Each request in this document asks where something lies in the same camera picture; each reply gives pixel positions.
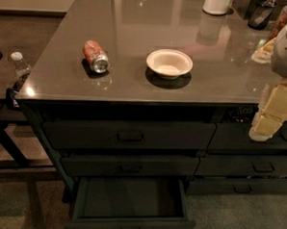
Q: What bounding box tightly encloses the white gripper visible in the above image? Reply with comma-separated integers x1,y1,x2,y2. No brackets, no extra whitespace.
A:
248,79,287,142

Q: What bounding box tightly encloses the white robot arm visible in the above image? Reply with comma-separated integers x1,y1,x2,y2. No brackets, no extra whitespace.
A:
248,24,287,142

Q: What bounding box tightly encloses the snack bag in shelf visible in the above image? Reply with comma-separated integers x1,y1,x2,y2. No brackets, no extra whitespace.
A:
224,106,257,123

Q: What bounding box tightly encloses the jar of nuts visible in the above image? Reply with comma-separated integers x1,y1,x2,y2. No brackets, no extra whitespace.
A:
267,5,287,41

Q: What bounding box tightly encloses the white paper bowl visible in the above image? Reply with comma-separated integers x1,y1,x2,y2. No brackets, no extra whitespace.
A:
146,49,193,80

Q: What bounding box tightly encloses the black tool holder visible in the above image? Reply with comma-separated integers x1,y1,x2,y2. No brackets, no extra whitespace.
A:
248,0,275,30

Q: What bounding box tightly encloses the white cylindrical container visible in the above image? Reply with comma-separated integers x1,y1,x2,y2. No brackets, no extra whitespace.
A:
203,0,231,15

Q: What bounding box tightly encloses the orange soda can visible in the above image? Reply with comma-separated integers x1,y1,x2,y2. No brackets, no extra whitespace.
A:
82,40,110,74

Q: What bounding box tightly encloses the clear plastic water bottle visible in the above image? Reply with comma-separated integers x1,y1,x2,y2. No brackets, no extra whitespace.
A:
11,52,32,81

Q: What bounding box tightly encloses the black side table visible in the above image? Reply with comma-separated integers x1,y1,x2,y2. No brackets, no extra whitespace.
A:
0,51,56,179

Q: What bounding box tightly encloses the dark cabinet frame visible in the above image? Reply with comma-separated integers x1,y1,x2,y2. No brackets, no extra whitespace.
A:
19,94,287,192

